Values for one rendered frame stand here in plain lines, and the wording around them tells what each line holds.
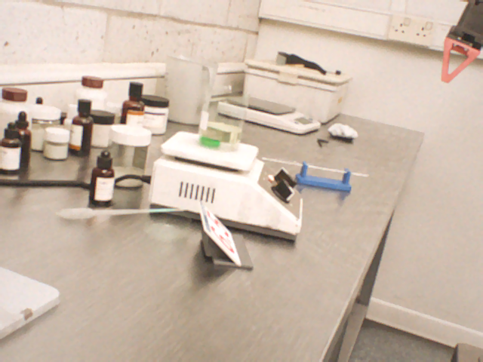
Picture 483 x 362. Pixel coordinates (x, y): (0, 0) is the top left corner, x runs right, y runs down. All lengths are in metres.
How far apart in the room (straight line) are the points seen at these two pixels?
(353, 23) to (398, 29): 0.16
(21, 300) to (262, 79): 1.40
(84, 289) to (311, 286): 0.24
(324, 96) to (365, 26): 0.41
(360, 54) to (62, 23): 1.23
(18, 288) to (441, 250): 1.85
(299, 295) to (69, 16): 0.79
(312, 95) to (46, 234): 1.24
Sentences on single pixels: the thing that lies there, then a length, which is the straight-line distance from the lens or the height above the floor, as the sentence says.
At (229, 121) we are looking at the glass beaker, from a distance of 0.75.
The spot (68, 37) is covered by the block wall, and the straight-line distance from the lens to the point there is 1.21.
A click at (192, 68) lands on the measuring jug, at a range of 1.34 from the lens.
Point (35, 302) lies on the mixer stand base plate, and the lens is 0.50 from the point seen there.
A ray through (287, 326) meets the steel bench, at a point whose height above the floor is 0.75.
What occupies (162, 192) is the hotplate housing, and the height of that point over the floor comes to 0.78.
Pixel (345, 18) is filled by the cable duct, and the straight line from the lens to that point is 2.10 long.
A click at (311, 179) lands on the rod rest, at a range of 1.03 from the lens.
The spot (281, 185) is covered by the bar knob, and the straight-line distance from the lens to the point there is 0.76.
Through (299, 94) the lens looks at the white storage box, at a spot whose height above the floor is 0.82.
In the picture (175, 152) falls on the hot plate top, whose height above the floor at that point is 0.83.
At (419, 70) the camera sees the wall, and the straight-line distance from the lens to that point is 2.12.
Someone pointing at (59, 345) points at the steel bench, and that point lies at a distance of 0.47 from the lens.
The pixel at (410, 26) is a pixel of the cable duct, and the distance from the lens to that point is 2.06.
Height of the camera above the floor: 1.01
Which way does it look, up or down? 15 degrees down
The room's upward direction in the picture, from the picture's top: 11 degrees clockwise
